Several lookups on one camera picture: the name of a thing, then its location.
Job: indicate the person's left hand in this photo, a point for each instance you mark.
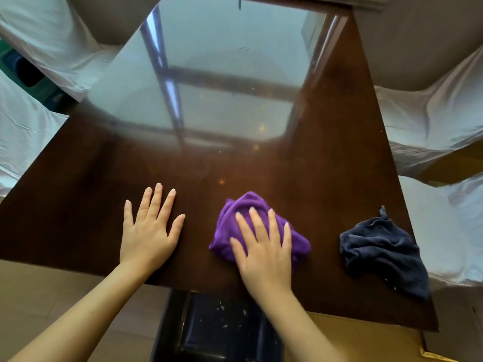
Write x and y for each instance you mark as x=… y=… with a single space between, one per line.
x=145 y=241

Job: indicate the person's right hand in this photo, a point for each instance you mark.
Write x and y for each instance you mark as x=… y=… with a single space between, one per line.
x=266 y=265

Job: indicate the person's left little finger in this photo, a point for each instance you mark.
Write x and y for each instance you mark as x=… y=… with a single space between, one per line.
x=128 y=214

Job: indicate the person's right thumb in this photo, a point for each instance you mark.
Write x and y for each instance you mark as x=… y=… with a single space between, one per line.
x=238 y=252

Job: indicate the person's right middle finger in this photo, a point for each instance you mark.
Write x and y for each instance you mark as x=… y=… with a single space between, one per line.
x=259 y=224

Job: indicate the person's right little finger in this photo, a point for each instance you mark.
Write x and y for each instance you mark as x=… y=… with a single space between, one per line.
x=287 y=237

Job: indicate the person's left middle finger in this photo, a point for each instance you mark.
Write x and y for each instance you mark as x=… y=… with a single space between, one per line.
x=155 y=201

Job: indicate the person's left thumb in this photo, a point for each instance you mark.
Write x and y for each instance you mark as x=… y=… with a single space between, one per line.
x=176 y=229

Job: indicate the purple cleaning cloth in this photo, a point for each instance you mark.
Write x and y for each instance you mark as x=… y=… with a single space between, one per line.
x=228 y=226

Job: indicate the person's left forearm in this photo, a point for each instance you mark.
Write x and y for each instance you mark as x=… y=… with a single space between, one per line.
x=83 y=320

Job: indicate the person's right forearm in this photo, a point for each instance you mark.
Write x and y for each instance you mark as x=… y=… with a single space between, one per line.
x=298 y=331

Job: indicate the dark blue cleaning cloth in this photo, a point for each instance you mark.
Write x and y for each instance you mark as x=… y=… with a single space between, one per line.
x=381 y=252

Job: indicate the brown cardboard sheet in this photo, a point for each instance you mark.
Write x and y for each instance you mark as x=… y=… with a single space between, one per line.
x=373 y=343

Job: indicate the white covered chair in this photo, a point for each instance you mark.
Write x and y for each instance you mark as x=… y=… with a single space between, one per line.
x=445 y=229
x=22 y=128
x=434 y=124
x=53 y=37

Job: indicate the green bin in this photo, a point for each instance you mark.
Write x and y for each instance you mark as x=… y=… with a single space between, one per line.
x=26 y=75

